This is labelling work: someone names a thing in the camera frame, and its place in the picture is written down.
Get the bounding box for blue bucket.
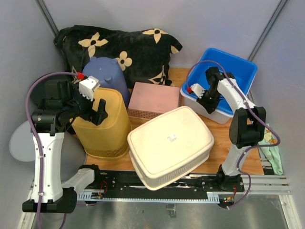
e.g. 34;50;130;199
82;57;131;108

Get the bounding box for beige perforated basket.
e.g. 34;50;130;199
127;106;214;191

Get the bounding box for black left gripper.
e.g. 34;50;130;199
63;84;108;125

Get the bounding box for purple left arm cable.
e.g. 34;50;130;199
25;72;79;229

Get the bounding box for aluminium frame rail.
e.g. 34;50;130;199
248;0;290;62
35;0;59;36

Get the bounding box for grey bucket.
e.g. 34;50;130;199
10;121;87;182

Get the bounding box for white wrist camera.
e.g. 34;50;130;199
187;83;205;99
77;73;101;101

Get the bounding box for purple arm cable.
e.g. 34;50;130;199
25;72;79;229
186;60;282;210

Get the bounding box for black large bucket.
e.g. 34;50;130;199
30;75;73;106

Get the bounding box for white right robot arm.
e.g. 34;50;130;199
192;67;266;192

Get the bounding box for right aluminium frame rail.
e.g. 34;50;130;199
248;0;290;62

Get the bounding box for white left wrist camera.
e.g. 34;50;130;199
77;73;101;101

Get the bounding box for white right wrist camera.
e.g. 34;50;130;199
187;83;205;99

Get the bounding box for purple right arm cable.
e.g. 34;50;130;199
186;60;282;210

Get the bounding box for black floral pillow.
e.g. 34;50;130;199
53;25;183;89

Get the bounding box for black mounting rail plate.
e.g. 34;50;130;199
80;170;244;200

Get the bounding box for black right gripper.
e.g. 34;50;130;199
196;89;220;114

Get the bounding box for green cloth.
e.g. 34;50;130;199
258;128;283;175

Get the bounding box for pink small tray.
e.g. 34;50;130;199
128;82;181;120

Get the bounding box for blue rimmed white tub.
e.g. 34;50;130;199
180;87;233;125

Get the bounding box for yellow slatted basket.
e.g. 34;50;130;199
72;87;132;159

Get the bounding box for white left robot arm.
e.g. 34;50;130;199
22;76;108;213

